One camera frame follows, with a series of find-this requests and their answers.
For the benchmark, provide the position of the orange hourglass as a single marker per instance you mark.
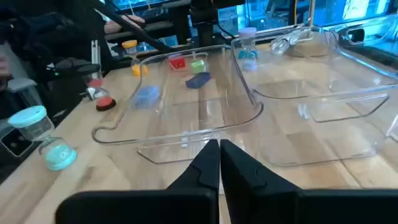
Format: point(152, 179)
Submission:
point(130, 44)

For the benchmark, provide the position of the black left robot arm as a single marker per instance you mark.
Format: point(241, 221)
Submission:
point(203, 28)

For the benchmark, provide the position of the red wall charger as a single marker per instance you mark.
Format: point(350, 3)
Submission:
point(177, 63)

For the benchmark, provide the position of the light blue wall charger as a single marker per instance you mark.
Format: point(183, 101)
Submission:
point(146, 97)

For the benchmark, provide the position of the person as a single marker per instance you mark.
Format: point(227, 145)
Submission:
point(46, 31)

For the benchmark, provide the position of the small green charger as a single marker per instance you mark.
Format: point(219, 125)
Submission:
point(197, 66)

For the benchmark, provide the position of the clear plastic bin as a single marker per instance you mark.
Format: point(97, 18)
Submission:
point(382, 37)
point(326, 137)
point(192, 124)

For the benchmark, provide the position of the teal hourglass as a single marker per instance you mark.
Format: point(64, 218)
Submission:
point(59, 154)

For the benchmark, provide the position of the blue digital timer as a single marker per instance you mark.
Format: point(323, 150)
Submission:
point(198, 80)

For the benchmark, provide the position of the black smartphone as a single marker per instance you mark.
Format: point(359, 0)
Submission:
point(17, 143)

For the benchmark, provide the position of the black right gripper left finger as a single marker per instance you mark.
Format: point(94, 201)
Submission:
point(186, 205)

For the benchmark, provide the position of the lilac hourglass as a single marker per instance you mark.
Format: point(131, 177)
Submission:
point(247, 31)

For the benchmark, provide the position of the black hourglass red sand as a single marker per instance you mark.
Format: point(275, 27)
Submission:
point(105, 102)

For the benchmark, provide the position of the person's hand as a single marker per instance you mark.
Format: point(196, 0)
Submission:
point(124, 25)

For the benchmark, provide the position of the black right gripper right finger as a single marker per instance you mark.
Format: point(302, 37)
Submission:
point(264, 205)

